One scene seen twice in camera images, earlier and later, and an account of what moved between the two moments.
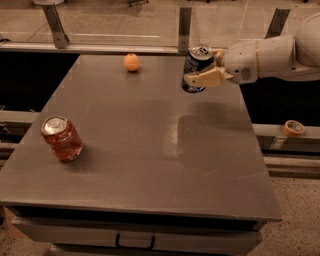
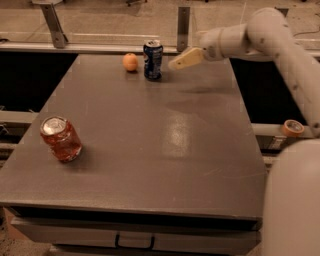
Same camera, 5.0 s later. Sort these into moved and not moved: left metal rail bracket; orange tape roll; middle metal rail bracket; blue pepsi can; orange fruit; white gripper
Moved: blue pepsi can; white gripper
Not moved: left metal rail bracket; middle metal rail bracket; orange tape roll; orange fruit
